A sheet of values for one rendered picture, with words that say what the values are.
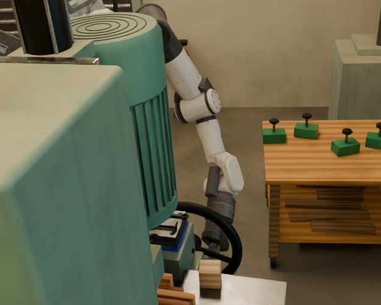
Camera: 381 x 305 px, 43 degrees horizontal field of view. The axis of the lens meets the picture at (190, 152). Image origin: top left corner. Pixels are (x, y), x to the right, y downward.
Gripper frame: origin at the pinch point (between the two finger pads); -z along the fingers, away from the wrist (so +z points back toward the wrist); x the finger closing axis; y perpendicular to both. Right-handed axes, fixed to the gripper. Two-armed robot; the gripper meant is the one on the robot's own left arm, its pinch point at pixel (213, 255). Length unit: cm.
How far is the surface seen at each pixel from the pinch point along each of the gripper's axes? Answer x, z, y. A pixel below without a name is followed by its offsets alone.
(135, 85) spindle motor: 84, -4, 20
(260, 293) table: 26.8, -16.3, 23.1
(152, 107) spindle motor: 79, -4, 20
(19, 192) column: 105, -30, 29
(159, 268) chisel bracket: 47, -18, 9
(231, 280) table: 26.9, -14.1, 16.3
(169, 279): 38.9, -18.0, 7.3
